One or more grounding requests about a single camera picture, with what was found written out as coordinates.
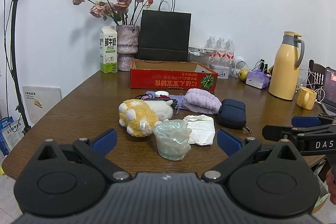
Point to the dark wooden chair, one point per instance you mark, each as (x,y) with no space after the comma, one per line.
(316,69)

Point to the red cardboard box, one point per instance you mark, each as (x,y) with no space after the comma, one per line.
(170,79)

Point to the green and white milk carton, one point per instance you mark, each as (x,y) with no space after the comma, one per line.
(108,56)

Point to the small white jar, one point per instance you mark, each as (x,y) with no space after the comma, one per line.
(160,93)

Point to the purple mesh pouch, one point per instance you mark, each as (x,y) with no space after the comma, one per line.
(179,101)

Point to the blue and white box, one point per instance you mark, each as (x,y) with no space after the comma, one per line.
(9,134)

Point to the laptop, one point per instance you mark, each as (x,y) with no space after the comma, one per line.
(330,87)

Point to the clear plastic bag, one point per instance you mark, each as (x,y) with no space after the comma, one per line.
(170,142)

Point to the yellow mug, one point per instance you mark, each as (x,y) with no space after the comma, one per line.
(307,98)

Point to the yellow thermos jug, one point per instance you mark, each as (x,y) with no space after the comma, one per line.
(284,69)

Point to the white round device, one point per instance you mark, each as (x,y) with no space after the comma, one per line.
(239,61)

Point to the white board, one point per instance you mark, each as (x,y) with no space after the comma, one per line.
(42,103)

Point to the flat white box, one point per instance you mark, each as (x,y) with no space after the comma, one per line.
(197,49)

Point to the white cloth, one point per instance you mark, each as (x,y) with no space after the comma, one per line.
(202,129)

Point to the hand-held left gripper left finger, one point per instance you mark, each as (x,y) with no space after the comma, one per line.
(106,138)

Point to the navy zip case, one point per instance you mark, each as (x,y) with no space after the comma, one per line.
(232,112)

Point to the purple fluffy headband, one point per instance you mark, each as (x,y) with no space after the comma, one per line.
(199,102)

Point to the purple tissue pack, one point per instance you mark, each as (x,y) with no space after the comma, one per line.
(257,79)

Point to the silver tin box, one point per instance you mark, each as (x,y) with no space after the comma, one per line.
(220,72)

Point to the yellow snack packet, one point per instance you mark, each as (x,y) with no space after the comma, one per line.
(270,69)

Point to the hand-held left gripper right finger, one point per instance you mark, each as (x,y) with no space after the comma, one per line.
(228,140)

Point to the black light stand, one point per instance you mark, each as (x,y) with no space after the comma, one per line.
(16,56)

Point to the yellow and white plush toy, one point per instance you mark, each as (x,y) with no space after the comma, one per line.
(136,113)

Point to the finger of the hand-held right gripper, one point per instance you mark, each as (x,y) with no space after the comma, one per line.
(275,131)
(305,121)

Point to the green pear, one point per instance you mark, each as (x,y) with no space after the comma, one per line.
(243,75)

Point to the black paper bag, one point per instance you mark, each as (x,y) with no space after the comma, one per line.
(164,35)

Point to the small black device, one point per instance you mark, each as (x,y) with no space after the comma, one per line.
(263,65)

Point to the person's right hand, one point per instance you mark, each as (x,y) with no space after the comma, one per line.
(332,184)

